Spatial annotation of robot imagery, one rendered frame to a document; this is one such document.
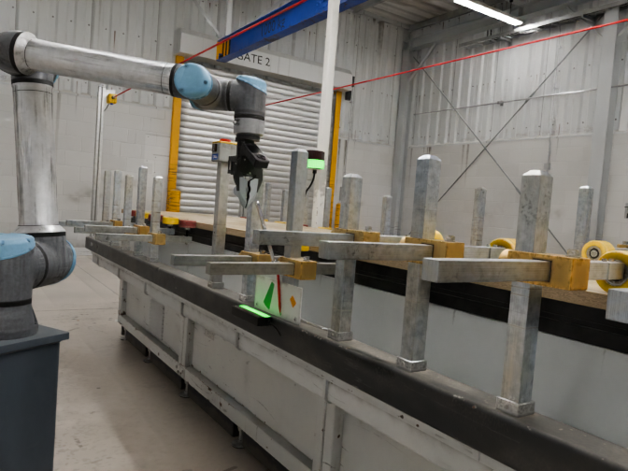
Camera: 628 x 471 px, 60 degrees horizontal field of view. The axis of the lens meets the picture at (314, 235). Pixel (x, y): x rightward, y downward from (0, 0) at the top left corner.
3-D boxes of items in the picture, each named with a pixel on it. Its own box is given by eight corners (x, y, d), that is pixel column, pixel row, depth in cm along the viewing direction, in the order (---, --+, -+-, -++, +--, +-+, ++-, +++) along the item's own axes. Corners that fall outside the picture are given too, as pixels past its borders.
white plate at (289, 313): (297, 325, 144) (301, 288, 144) (252, 306, 166) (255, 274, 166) (299, 325, 145) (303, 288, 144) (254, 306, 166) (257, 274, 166)
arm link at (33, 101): (1, 291, 162) (-11, 35, 159) (35, 282, 180) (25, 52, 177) (49, 290, 161) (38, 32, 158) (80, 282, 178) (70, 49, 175)
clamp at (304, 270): (300, 280, 145) (301, 261, 145) (275, 273, 156) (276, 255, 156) (317, 279, 148) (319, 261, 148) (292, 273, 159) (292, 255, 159)
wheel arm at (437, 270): (438, 284, 71) (441, 256, 71) (419, 279, 74) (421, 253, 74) (634, 279, 99) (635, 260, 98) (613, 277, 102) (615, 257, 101)
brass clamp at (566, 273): (567, 291, 82) (570, 257, 81) (492, 278, 93) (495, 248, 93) (590, 290, 85) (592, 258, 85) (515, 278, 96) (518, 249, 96)
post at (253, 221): (244, 318, 173) (254, 166, 170) (239, 316, 176) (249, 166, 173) (253, 318, 175) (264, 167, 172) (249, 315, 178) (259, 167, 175)
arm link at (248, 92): (238, 80, 166) (270, 82, 165) (235, 121, 166) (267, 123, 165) (230, 72, 156) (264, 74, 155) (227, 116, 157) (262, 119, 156)
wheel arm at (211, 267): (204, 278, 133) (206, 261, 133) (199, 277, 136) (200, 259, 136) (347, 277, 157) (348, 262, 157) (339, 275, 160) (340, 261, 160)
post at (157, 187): (149, 278, 256) (155, 175, 254) (147, 277, 259) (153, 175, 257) (156, 278, 258) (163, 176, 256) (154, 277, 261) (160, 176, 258)
